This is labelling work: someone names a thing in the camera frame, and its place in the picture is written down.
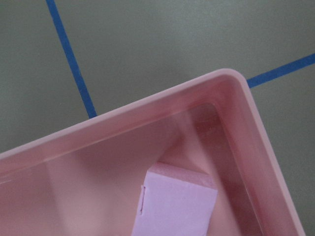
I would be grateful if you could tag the pink foam block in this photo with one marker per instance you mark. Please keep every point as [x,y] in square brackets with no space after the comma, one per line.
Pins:
[174,202]

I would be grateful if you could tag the pink plastic bin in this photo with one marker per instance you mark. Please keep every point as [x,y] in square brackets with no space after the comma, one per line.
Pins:
[86,180]

